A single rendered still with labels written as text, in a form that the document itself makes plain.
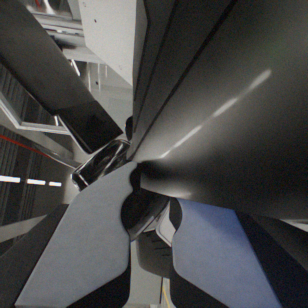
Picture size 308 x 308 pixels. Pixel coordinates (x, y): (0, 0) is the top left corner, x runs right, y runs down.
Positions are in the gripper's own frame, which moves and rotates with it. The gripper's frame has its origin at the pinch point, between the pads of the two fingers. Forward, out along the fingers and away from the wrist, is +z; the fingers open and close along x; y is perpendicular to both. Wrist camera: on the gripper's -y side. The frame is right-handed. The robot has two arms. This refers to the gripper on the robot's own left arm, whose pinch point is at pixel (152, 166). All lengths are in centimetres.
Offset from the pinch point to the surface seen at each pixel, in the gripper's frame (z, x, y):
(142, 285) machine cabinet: 411, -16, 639
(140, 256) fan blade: 21.9, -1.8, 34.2
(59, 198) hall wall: 930, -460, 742
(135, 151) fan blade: 3.1, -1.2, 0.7
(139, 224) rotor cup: 9.5, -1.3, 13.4
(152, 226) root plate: 18.9, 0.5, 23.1
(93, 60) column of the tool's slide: 80, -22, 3
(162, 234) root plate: 10.8, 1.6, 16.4
